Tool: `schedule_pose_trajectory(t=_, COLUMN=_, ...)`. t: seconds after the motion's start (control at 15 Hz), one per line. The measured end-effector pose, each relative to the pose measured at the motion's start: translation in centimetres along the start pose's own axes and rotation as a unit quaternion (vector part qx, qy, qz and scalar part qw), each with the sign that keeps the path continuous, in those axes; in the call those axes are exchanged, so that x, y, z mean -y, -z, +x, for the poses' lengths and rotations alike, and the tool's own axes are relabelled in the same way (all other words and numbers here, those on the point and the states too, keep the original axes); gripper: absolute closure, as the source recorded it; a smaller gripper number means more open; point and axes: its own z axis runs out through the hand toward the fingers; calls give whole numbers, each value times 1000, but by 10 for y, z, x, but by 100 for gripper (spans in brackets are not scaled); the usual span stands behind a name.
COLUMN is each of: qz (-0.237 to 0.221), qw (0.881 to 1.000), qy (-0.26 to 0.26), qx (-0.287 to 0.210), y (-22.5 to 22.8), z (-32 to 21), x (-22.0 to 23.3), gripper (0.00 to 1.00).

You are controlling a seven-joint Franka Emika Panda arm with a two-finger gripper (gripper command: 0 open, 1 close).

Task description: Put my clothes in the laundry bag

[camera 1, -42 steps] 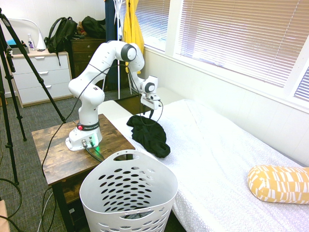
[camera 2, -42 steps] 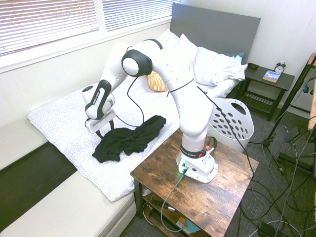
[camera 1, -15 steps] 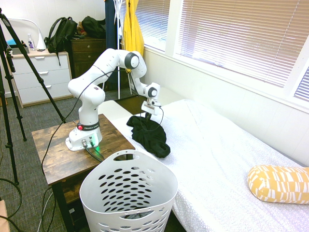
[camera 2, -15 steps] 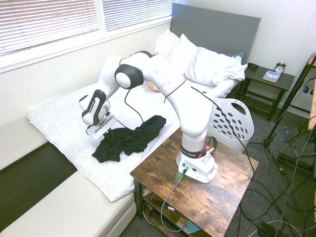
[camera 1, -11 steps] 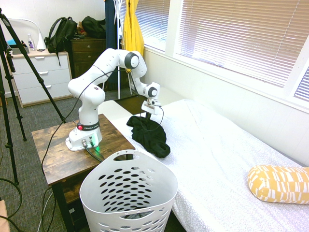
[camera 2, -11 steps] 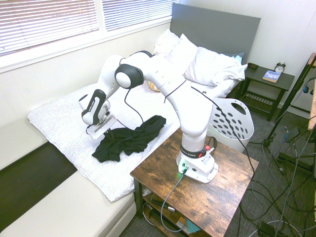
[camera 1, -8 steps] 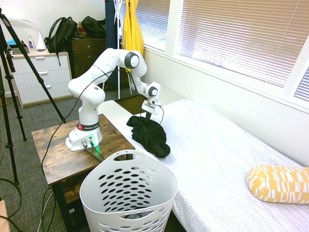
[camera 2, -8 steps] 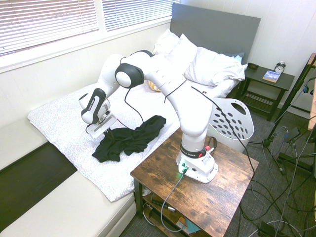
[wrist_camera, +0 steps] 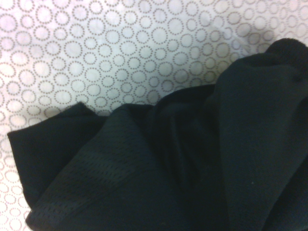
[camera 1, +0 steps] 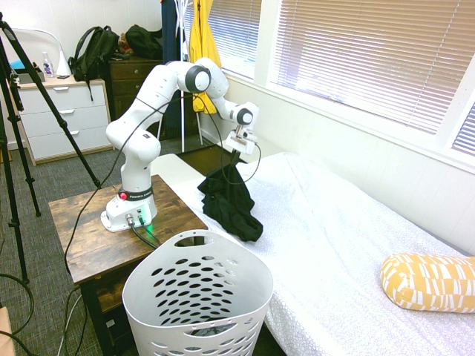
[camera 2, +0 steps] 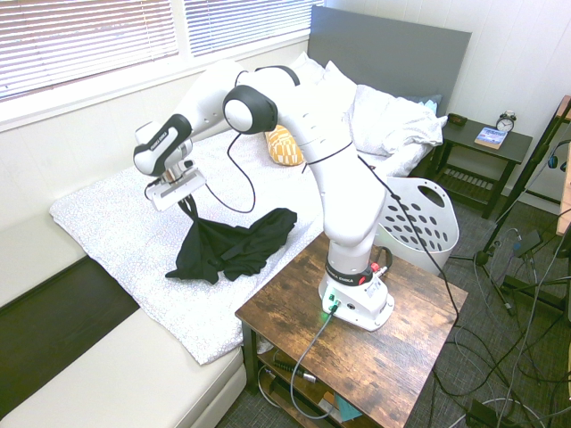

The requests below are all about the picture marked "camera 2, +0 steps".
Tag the dark grey headboard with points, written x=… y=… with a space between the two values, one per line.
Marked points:
x=388 y=49

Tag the small dark box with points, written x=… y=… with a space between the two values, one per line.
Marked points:
x=457 y=119

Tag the rustic wooden side table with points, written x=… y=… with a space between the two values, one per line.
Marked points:
x=357 y=352

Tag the black power adapter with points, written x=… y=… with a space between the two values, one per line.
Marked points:
x=527 y=243

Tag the white bed mattress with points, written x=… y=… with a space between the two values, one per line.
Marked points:
x=120 y=383

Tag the black camera stand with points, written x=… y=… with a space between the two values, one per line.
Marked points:
x=522 y=178

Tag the white window blind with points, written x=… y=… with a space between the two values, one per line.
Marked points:
x=85 y=40
x=245 y=22

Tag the white perforated laundry basket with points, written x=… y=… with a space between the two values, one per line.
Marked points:
x=424 y=227

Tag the teal paper note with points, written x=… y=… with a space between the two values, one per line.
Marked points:
x=346 y=408

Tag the white patterned bed duvet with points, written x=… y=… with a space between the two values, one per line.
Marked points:
x=147 y=236

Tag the yellow patterned cushion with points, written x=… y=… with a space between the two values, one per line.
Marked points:
x=283 y=147

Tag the light wooden desk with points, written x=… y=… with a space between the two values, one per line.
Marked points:
x=565 y=196

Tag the black alarm clock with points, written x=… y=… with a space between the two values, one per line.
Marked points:
x=506 y=121

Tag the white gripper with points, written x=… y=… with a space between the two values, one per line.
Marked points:
x=176 y=191

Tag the white pillows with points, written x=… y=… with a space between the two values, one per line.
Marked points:
x=397 y=125

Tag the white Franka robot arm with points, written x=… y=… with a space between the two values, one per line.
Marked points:
x=285 y=134

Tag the blue headphones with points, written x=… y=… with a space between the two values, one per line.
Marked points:
x=554 y=160

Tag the blue book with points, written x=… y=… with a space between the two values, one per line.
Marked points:
x=490 y=137

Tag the black nightstand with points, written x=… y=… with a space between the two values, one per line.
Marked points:
x=486 y=153

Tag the black garment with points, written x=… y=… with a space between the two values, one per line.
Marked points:
x=232 y=249

